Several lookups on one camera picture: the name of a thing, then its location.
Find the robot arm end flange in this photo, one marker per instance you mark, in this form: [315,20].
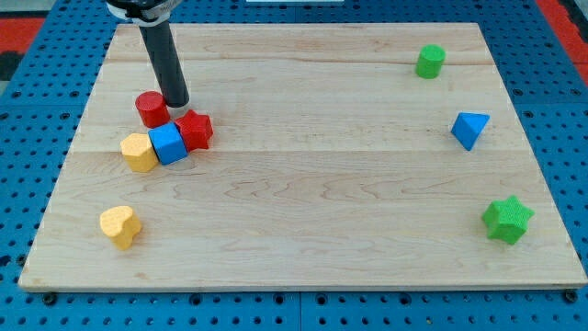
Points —
[144,11]

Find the yellow hexagon block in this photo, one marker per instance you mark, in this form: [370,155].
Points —
[138,152]

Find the wooden board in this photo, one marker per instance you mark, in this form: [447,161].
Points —
[331,168]

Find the green cylinder block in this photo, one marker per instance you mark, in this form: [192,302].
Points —
[430,61]

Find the red cylinder block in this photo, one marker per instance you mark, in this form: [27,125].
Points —
[152,109]

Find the yellow heart block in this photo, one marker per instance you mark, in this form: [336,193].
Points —
[120,224]

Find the blue cube block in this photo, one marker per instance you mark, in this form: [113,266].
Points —
[167,143]

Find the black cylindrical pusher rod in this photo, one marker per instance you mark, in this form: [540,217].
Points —
[160,45]

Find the red star block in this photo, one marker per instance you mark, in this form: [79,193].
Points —
[195,129]

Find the blue triangle block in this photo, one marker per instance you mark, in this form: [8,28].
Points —
[468,127]

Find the green star block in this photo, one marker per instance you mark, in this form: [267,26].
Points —
[507,220]

